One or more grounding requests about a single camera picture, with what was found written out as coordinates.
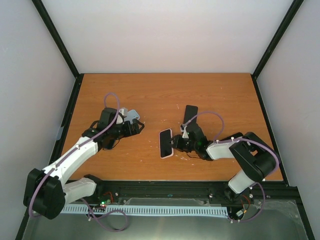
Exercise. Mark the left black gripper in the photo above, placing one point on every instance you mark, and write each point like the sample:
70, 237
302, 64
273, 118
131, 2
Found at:
129, 132

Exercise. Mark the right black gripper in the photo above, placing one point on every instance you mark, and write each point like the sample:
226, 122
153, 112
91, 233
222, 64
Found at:
177, 143

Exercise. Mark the black smartphone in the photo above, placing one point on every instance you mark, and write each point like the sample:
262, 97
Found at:
166, 143

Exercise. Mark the light blue phone case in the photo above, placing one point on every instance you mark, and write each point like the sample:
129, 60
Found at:
132, 115

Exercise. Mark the pink phone case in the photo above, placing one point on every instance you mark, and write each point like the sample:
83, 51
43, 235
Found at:
172, 140

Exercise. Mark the blue smartphone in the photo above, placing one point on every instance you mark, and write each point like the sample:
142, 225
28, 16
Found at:
110, 143

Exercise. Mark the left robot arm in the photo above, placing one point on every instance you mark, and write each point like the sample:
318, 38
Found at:
48, 191

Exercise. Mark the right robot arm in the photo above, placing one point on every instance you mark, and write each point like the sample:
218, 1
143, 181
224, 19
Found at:
255, 158

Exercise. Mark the maroon smartphone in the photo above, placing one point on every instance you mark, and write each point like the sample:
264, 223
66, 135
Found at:
190, 112

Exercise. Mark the small electronics board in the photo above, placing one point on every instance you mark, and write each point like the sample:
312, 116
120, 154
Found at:
106, 200

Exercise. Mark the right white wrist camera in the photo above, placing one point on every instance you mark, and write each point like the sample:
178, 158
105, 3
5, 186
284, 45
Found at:
184, 132

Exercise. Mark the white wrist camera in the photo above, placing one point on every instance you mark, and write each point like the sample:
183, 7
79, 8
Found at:
184, 132
122, 114

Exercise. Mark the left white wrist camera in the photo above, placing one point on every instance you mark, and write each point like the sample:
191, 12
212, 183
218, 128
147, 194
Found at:
122, 114

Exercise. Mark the black aluminium frame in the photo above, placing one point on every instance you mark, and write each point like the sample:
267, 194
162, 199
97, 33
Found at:
40, 7

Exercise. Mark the light blue cable duct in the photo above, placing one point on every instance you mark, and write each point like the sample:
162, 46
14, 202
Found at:
163, 211

